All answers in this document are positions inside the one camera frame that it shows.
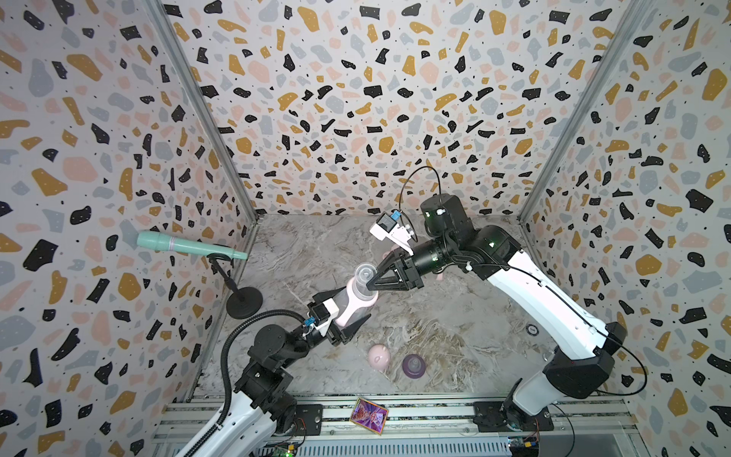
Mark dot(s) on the left corner aluminium post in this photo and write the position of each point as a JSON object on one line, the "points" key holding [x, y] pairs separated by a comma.
{"points": [[165, 31]]}

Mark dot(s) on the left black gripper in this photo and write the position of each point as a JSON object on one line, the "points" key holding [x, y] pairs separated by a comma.
{"points": [[345, 337]]}

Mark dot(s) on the clear silicone nipple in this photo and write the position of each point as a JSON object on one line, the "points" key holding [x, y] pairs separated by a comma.
{"points": [[364, 273]]}

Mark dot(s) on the corner aluminium post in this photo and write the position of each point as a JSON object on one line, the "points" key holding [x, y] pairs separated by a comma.
{"points": [[629, 24], [165, 31]]}

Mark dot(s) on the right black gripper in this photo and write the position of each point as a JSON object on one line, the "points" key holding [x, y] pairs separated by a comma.
{"points": [[411, 268]]}

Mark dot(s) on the pink bottle cap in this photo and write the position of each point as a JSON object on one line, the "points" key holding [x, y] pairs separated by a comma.
{"points": [[379, 357]]}

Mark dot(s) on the right corner aluminium post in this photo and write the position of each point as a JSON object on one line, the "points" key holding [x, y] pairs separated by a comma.
{"points": [[629, 24]]}

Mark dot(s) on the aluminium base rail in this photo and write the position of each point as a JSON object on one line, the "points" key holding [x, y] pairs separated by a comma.
{"points": [[456, 425]]}

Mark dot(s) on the black microphone stand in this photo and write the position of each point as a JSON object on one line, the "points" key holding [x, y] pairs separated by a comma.
{"points": [[243, 302]]}

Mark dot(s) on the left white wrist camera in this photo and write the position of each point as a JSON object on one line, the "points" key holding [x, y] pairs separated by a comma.
{"points": [[322, 311]]}

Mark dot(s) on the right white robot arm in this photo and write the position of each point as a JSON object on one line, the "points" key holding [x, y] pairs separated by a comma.
{"points": [[586, 345]]}

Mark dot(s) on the colourful holographic card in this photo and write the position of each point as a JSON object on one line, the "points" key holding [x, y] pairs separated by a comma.
{"points": [[369, 416]]}

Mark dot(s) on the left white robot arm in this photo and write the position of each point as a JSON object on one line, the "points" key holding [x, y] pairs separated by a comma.
{"points": [[257, 405]]}

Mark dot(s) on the mint green microphone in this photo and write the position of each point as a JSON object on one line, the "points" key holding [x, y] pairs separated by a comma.
{"points": [[157, 241]]}

